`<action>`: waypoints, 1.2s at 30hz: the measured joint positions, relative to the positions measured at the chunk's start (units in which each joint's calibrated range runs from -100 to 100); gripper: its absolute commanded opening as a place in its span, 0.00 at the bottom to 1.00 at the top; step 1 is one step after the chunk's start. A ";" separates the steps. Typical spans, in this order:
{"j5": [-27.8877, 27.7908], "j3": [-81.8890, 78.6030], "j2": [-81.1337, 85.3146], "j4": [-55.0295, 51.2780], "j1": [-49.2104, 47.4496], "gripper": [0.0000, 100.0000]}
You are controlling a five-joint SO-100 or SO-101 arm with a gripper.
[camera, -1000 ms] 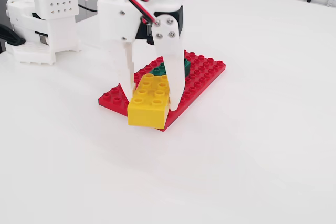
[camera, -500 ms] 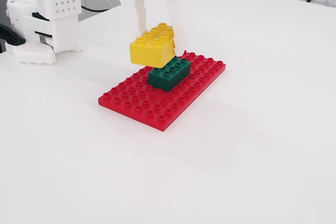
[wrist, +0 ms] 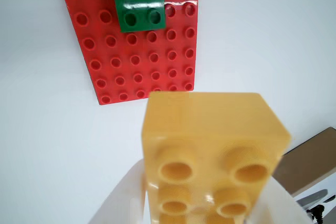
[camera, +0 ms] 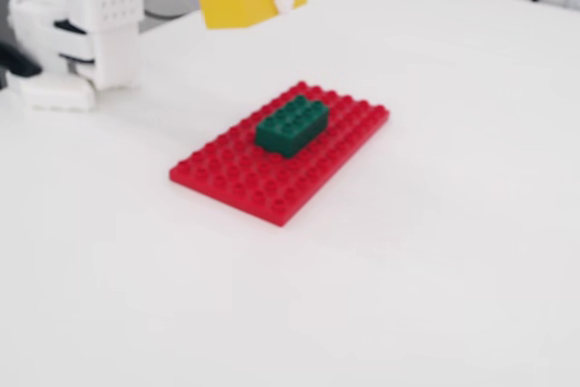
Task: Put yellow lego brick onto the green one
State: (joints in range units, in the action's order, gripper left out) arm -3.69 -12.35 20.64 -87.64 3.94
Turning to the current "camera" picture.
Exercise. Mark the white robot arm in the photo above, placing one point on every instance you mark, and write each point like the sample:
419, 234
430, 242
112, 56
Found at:
113, 51

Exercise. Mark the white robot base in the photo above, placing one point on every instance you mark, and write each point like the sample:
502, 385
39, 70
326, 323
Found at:
50, 92

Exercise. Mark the yellow lego brick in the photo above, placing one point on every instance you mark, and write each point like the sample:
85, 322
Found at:
240, 8

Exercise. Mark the green lego brick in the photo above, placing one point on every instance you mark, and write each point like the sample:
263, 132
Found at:
290, 133

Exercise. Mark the red lego baseplate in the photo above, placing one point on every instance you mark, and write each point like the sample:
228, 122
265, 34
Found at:
353, 133

